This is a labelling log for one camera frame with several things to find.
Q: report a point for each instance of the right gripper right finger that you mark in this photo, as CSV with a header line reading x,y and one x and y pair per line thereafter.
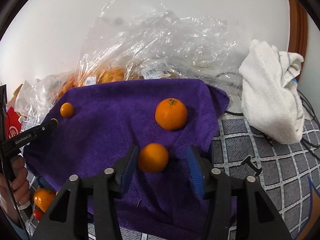
x,y
233,199

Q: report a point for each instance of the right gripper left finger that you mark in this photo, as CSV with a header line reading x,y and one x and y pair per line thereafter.
x,y
67,216

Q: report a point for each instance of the small red fruit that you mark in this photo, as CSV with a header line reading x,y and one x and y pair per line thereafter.
x,y
38,214

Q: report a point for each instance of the orange citrus fruit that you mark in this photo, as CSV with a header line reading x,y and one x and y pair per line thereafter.
x,y
43,198

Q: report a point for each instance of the small orange kumquat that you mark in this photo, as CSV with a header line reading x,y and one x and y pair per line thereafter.
x,y
67,110

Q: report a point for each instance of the orange tangerine with stem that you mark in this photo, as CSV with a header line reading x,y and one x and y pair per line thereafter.
x,y
171,114

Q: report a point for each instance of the clear bag left fruits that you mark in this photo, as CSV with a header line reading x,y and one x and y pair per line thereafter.
x,y
34,102

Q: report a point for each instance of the person left hand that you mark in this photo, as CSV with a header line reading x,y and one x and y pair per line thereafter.
x,y
20,187

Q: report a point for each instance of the red paper shopping bag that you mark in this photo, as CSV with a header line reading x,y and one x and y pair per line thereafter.
x,y
12,123

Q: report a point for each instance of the grey checkered bed sheet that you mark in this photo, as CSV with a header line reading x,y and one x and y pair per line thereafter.
x,y
165,205

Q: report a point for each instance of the purple towel covered tray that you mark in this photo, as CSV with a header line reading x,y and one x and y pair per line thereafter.
x,y
126,109

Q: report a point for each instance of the white crumpled towel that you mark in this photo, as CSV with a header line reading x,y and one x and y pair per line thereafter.
x,y
270,101

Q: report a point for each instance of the clear bag of kumquats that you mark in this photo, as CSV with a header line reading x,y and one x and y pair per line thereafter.
x,y
142,39

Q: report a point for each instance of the brown wooden door frame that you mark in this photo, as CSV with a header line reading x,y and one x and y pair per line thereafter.
x,y
298,38

